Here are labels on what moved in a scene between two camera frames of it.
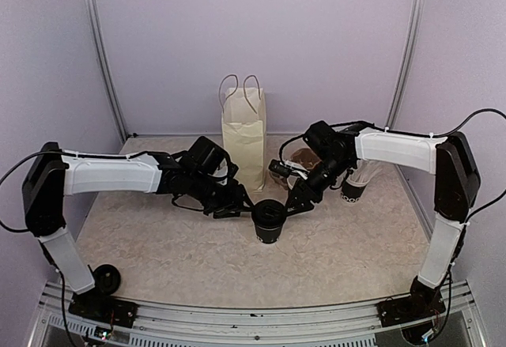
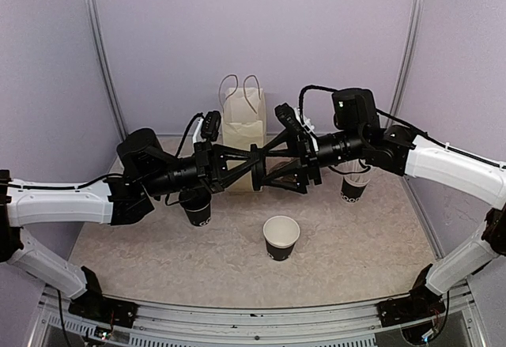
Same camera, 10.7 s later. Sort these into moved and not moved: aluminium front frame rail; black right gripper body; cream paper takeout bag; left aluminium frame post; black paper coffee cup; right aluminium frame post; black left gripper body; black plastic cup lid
Moved: black right gripper body; black left gripper body; black plastic cup lid; black paper coffee cup
Not moved: aluminium front frame rail; right aluminium frame post; cream paper takeout bag; left aluminium frame post
